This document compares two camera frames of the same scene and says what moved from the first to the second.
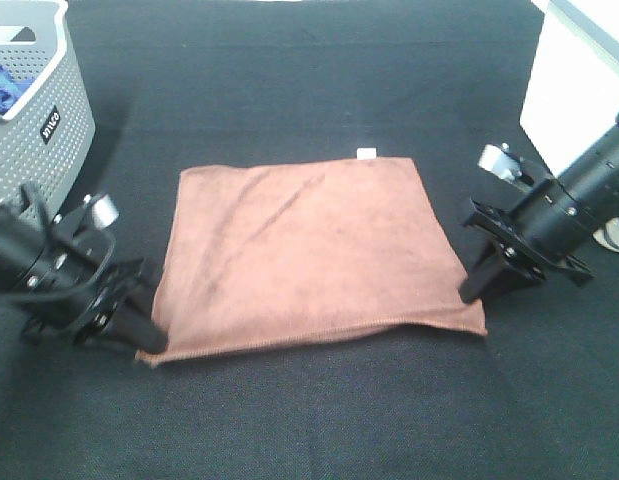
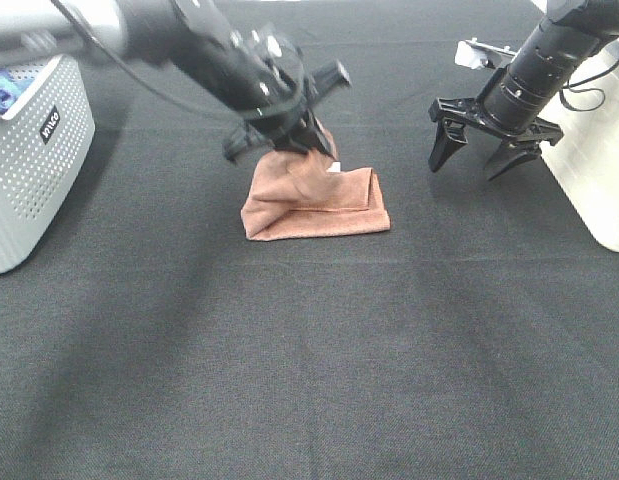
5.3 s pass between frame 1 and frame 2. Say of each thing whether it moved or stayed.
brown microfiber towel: moved
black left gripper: moved
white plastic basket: stayed
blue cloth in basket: stayed
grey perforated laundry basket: stayed
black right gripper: moved
